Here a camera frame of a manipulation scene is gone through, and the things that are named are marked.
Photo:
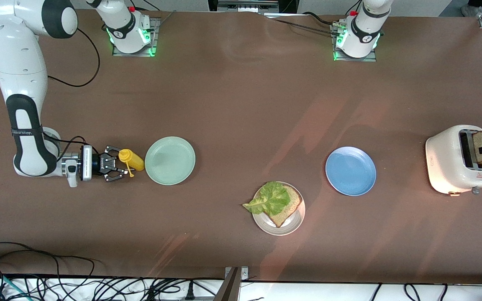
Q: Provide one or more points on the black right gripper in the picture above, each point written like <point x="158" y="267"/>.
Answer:
<point x="96" y="162"/>

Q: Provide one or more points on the yellow mustard squeeze bottle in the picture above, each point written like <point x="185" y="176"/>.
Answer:
<point x="134" y="161"/>

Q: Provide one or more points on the green lettuce leaf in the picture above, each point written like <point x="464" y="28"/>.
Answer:
<point x="272" y="198"/>

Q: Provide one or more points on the beige plate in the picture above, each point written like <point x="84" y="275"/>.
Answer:
<point x="274" y="230"/>

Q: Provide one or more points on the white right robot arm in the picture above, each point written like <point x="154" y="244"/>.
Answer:
<point x="19" y="58"/>

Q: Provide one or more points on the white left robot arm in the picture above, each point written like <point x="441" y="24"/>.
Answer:
<point x="362" y="33"/>

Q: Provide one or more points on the mint green plate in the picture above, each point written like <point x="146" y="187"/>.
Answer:
<point x="170" y="161"/>

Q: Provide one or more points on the blue plate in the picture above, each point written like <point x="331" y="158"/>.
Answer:
<point x="350" y="171"/>

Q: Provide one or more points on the white two-slot toaster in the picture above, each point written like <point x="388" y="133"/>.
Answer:
<point x="446" y="163"/>

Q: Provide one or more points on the black power plug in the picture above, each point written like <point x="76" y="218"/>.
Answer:
<point x="189" y="292"/>

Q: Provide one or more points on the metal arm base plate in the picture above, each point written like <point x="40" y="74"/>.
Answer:
<point x="155" y="39"/>
<point x="373" y="58"/>

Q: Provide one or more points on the aluminium frame post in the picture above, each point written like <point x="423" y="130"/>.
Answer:
<point x="230" y="288"/>

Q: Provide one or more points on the black equipment frame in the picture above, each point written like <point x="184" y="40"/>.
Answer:
<point x="287" y="5"/>

